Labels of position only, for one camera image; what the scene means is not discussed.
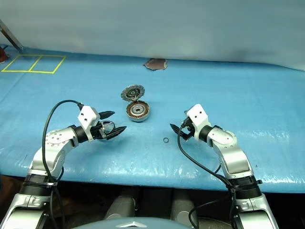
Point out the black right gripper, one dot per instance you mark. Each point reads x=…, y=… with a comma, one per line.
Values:
x=184, y=124

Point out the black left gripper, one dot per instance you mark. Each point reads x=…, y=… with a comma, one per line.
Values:
x=96, y=134

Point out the motor stator with copper windings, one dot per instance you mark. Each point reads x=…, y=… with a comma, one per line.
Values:
x=138, y=111

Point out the silver finned motor cover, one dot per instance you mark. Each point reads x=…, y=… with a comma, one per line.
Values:
x=132, y=93

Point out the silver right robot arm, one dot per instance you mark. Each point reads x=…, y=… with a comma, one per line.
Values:
x=228, y=152

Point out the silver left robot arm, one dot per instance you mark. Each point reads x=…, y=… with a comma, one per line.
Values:
x=50, y=152

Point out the blue foam table cover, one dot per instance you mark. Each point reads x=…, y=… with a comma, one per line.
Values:
x=214, y=100

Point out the torn brown hole in cover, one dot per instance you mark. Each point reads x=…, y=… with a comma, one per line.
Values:
x=155, y=64

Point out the grey rounded cylinder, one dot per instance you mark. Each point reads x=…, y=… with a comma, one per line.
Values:
x=182, y=207
x=120, y=207

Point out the yellow tape double rectangle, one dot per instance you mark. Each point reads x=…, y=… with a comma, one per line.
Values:
x=35, y=71

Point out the grey-blue robot torso with emblem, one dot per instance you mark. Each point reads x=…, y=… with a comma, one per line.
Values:
x=133, y=224

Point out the red object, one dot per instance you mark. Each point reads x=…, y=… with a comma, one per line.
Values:
x=3, y=55

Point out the grey metal bar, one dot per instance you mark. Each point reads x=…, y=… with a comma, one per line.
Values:
x=10, y=35

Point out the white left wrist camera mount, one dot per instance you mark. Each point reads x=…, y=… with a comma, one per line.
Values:
x=87, y=117

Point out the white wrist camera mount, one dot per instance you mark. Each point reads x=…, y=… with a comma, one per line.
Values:
x=199, y=117
x=87, y=117

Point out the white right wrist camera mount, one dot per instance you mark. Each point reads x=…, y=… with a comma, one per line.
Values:
x=199, y=117

